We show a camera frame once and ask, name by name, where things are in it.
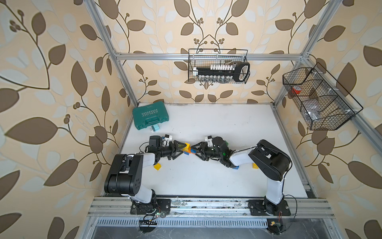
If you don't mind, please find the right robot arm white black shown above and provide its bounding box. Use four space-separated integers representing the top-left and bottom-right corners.
191 136 293 206

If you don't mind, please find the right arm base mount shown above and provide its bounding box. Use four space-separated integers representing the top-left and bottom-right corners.
248 199 291 216

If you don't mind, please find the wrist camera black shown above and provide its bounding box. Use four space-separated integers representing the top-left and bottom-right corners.
149 135 163 148
212 136 228 148

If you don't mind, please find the black white tool in basket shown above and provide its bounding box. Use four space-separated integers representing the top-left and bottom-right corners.
192 62 250 84

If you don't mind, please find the back wall wire basket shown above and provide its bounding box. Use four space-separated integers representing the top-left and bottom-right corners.
188 48 250 84

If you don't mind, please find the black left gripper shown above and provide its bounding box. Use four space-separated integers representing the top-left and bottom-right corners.
156 141 185 160

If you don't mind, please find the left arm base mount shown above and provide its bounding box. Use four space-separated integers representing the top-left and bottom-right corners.
130 199 171 217

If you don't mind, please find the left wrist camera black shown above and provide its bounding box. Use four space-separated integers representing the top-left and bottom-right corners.
149 135 163 148

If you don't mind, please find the teal USB wall charger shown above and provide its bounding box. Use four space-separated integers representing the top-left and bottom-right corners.
151 124 160 132

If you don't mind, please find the side wall wire basket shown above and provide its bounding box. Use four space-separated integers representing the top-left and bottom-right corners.
283 62 364 130

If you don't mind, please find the red object in basket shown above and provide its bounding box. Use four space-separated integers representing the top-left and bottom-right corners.
291 85 302 95

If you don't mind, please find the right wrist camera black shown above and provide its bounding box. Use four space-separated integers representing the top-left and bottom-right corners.
212 136 228 148

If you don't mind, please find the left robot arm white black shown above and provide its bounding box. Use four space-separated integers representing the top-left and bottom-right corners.
104 135 187 205

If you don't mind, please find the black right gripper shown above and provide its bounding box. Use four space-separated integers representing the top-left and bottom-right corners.
190 141 222 161

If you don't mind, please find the clear plastic bag in basket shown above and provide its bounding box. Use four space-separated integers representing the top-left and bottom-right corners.
303 99 322 120

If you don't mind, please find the green plastic tool case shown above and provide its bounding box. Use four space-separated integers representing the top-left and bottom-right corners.
133 101 169 130

